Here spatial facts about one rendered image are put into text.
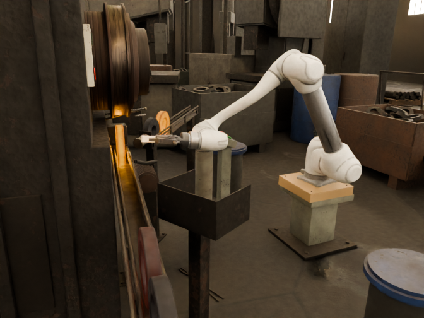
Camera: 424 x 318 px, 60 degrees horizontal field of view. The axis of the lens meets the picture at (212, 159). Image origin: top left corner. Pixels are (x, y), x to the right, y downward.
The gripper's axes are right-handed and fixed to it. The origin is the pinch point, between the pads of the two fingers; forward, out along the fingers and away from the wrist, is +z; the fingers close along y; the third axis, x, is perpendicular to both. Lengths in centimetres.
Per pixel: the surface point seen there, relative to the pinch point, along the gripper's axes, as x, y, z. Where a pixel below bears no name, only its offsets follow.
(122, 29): 48, -30, 16
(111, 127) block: 3.4, 8.9, 17.3
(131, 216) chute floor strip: -13, -61, 13
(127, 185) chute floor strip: -11.0, -35.7, 12.5
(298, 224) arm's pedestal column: -54, 7, -99
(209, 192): -47, 48, -51
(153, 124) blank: 0.5, 35.5, -7.9
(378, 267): -25, -85, -73
